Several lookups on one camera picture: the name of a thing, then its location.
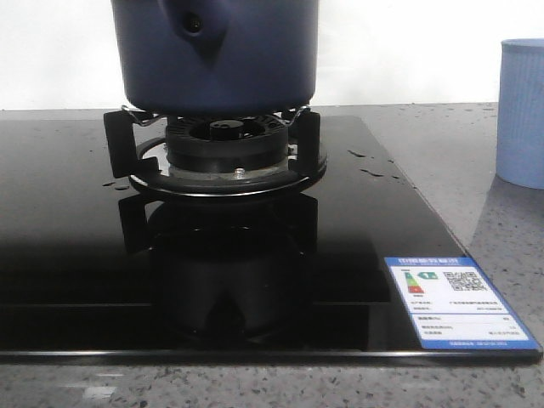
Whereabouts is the black glass gas stove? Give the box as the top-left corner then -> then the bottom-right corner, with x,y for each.
1,116 -> 542,366

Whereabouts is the light blue plastic cup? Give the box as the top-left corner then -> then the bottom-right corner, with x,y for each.
496,38 -> 543,190

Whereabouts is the black metal pot support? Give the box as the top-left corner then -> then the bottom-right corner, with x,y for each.
104,106 -> 326,198

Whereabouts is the blue energy label sticker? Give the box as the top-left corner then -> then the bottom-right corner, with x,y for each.
385,257 -> 538,350

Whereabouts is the black round gas burner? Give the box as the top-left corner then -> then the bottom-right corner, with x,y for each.
166,116 -> 288,173

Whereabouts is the dark blue cooking pot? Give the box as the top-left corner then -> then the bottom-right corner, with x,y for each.
111,0 -> 319,116

